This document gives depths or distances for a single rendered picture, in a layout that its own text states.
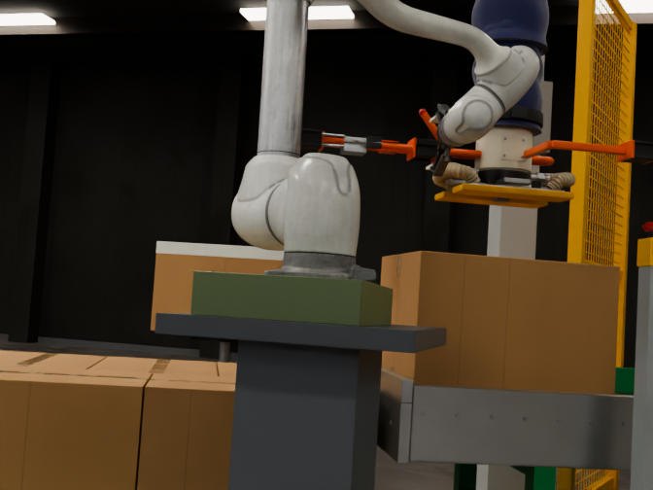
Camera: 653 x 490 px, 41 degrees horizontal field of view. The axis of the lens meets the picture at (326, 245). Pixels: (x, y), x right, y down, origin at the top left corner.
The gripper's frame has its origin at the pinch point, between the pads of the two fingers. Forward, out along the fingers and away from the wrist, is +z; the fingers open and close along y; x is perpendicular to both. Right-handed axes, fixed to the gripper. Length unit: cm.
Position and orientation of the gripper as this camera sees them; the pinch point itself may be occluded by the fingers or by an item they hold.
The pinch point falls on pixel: (432, 144)
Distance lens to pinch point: 250.7
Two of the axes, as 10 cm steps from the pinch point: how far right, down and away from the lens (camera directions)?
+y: -0.8, 9.9, -0.8
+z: -1.4, 0.6, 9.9
